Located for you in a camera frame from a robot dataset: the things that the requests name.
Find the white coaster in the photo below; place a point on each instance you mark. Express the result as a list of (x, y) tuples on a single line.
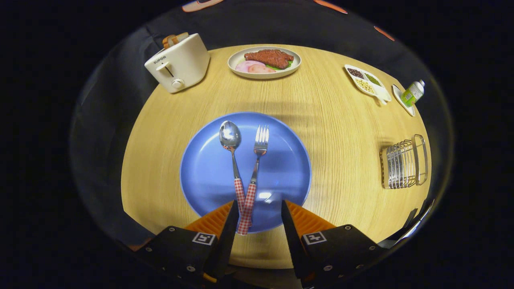
[(401, 102)]

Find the toasted bread slice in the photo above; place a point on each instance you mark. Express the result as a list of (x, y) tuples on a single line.
[(172, 39)]

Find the cream white toaster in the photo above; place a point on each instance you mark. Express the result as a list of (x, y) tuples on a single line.
[(184, 64)]

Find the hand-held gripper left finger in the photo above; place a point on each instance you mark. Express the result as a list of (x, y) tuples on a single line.
[(227, 237)]

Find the pink ham slices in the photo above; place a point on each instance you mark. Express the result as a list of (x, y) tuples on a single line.
[(251, 67)]

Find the blue round plate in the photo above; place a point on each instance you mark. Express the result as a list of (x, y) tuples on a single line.
[(281, 168)]

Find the white divided bean dish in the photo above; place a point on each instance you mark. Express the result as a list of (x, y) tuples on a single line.
[(367, 82)]

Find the brown grilled steak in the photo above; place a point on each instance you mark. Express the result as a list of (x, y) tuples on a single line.
[(269, 57)]

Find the small green label bottle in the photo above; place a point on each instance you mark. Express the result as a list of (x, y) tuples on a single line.
[(411, 94)]

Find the green lettuce leaf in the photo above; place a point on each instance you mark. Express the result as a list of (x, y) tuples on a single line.
[(287, 65)]

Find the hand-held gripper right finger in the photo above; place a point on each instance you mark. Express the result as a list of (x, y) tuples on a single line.
[(292, 237)]

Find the white oval food plate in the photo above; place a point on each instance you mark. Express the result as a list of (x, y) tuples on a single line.
[(237, 60)]

